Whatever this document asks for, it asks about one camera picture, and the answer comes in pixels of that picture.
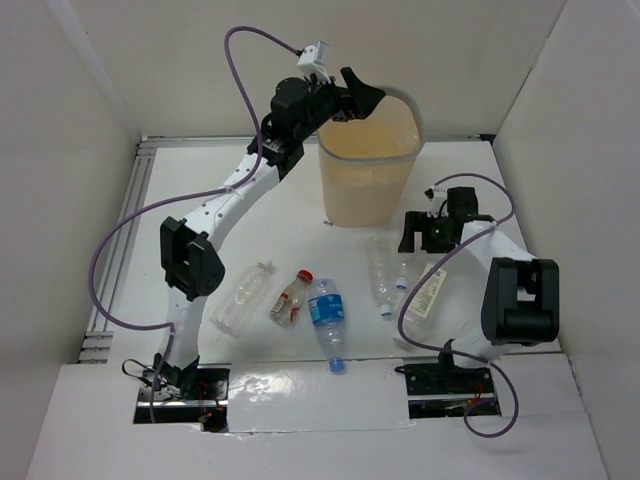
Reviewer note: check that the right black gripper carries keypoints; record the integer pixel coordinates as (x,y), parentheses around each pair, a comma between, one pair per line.
(417,221)

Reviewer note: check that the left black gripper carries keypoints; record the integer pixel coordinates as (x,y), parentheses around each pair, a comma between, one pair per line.
(341,100)

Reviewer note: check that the clear crushed bottle white-blue cap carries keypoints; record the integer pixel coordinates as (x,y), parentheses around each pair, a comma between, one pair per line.
(378,261)

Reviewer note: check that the clear bottle blue-white cap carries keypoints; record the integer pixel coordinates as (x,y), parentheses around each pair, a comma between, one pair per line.
(402,271)

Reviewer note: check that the beige label clear bottle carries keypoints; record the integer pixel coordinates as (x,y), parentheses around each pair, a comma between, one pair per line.
(418,319)

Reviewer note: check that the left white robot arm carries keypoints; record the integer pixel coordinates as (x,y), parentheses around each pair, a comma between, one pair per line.
(190,246)

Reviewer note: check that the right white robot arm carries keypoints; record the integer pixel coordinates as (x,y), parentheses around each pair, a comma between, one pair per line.
(520,306)

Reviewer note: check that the beige plastic waste bin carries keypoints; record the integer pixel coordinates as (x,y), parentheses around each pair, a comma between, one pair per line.
(365,164)

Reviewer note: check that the blue label water bottle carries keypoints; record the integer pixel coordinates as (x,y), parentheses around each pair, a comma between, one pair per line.
(326,310)

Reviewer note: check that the red cap bottle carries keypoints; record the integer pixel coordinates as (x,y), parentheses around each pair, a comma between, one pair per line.
(286,309)

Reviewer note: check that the clear bottle white cap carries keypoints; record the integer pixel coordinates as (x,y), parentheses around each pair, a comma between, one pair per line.
(234,313)

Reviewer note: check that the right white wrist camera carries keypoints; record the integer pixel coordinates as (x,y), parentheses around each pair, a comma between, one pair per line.
(438,202)

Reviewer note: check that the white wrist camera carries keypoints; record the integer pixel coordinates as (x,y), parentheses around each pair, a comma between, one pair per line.
(438,202)
(311,60)

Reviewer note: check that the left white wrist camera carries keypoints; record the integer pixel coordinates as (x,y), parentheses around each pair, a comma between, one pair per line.
(311,60)

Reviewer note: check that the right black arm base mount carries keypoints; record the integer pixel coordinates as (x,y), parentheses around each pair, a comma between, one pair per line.
(442,390)

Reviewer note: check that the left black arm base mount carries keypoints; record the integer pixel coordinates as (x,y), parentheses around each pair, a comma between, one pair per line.
(203,400)

